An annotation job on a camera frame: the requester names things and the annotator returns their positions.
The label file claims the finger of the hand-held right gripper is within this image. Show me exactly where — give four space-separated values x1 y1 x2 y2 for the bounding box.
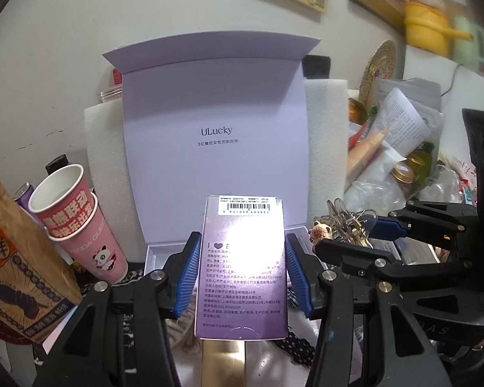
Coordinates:
315 238 469 283
369 201 479 247

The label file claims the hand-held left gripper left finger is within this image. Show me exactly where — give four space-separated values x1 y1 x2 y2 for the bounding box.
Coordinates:
32 231 203 387

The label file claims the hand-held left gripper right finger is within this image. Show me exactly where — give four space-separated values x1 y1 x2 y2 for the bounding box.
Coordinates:
285 233 453 387

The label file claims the gold hair claw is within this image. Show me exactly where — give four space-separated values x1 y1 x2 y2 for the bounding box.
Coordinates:
310 198 378 248

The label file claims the purple carton box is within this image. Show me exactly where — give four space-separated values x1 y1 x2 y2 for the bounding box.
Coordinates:
194 194 289 340

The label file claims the polka dot scrunchie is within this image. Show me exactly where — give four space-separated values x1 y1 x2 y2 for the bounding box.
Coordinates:
272 328 322 370

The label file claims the gold box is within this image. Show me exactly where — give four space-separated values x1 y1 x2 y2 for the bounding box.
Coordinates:
201 339 248 387

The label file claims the lavender gift box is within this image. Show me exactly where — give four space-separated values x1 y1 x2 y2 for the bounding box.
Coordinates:
102 34 366 387

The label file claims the pile of plastic bags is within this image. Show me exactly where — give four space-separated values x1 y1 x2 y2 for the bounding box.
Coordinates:
345 76 470 212

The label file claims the gold lid jar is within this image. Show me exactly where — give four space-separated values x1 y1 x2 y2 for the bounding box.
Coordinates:
391 161 416 184
407 151 429 170

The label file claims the pink panda paper cup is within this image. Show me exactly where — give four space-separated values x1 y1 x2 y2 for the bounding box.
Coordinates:
48 193 129 283

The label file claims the white printed booklet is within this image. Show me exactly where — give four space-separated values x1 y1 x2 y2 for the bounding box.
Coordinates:
373 89 433 159

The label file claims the white foam block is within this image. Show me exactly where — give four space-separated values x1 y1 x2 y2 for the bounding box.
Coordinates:
84 78 350 259

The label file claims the red paper cup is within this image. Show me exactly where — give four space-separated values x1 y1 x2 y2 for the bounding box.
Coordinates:
27 164 100 241

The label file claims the woven round mat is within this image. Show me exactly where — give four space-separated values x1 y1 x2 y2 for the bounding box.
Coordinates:
361 40 397 108

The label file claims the brown paper snack bag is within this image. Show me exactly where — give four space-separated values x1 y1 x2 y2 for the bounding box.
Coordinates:
0 171 84 346

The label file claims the black capped bottle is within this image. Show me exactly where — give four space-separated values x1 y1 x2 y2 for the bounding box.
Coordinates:
44 153 69 175

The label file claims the black container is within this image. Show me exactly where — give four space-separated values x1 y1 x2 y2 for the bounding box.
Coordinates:
302 54 332 80

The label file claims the purple can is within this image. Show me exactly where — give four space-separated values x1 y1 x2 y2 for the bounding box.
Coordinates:
14 183 35 211

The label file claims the green mug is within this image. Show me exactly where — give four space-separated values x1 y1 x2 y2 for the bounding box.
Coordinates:
452 16 484 74

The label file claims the yellow teapot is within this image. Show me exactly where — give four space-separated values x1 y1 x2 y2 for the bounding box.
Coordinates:
403 2 455 48

